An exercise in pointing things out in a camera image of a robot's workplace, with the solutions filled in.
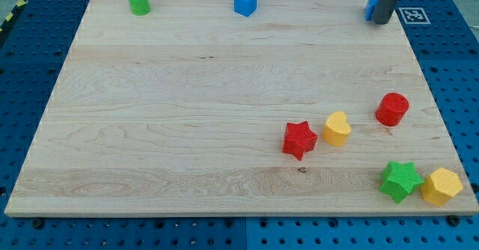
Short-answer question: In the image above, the blue cube block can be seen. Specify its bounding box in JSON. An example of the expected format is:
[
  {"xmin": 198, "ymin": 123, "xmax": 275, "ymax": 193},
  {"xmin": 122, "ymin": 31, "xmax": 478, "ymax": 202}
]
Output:
[{"xmin": 234, "ymin": 0, "xmax": 257, "ymax": 16}]

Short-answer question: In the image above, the blue block behind rod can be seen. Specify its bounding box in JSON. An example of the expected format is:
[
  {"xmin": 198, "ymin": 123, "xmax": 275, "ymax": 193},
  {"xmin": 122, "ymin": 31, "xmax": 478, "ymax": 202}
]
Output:
[{"xmin": 364, "ymin": 0, "xmax": 379, "ymax": 22}]

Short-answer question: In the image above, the white fiducial marker tag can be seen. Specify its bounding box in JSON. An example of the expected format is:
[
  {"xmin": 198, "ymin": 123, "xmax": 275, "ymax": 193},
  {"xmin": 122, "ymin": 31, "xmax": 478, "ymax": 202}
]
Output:
[{"xmin": 398, "ymin": 7, "xmax": 430, "ymax": 25}]

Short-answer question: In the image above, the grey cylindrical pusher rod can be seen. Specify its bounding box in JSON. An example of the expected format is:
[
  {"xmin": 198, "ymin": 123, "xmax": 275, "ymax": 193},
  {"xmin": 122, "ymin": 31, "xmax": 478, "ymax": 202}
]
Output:
[{"xmin": 371, "ymin": 0, "xmax": 399, "ymax": 25}]

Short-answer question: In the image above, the green star block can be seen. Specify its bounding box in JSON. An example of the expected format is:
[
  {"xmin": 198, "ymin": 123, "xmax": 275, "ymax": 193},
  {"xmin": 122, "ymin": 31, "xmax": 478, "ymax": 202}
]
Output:
[{"xmin": 379, "ymin": 161, "xmax": 424, "ymax": 204}]

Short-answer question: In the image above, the red star block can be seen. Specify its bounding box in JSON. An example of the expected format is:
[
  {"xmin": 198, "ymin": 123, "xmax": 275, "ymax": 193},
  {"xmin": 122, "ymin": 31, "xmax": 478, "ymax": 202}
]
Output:
[{"xmin": 282, "ymin": 121, "xmax": 318, "ymax": 161}]

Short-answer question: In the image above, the yellow hexagon block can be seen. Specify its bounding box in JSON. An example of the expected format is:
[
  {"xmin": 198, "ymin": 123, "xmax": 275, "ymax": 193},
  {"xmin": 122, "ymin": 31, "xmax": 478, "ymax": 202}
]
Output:
[{"xmin": 420, "ymin": 167, "xmax": 464, "ymax": 207}]

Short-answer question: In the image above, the yellow heart block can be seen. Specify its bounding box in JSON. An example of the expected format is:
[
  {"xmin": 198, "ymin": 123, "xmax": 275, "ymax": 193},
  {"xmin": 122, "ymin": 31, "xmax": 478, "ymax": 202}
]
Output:
[{"xmin": 321, "ymin": 111, "xmax": 352, "ymax": 147}]

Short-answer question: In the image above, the green cylinder block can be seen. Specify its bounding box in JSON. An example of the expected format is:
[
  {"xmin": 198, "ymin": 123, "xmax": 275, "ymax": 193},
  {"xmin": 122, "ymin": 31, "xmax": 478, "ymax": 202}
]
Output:
[{"xmin": 128, "ymin": 0, "xmax": 150, "ymax": 16}]

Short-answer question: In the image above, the red cylinder block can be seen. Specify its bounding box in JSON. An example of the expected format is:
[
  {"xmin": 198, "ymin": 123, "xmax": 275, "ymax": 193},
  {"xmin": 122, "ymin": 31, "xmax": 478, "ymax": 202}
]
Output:
[{"xmin": 375, "ymin": 92, "xmax": 409, "ymax": 126}]

